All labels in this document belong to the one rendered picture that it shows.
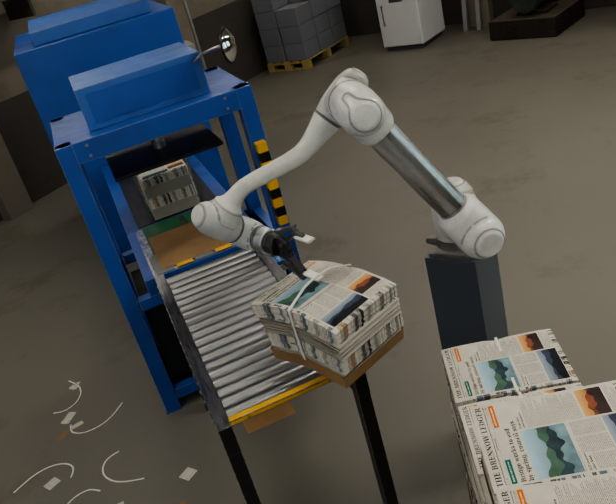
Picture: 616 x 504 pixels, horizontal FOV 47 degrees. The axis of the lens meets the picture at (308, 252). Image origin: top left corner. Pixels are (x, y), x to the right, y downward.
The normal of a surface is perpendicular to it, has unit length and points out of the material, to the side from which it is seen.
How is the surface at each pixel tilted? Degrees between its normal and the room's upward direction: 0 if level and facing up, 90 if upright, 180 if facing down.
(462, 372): 1
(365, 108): 89
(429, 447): 0
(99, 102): 90
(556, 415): 1
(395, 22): 90
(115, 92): 90
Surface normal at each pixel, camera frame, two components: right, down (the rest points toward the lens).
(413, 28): -0.55, 0.50
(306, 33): 0.80, 0.09
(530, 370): -0.25, -0.86
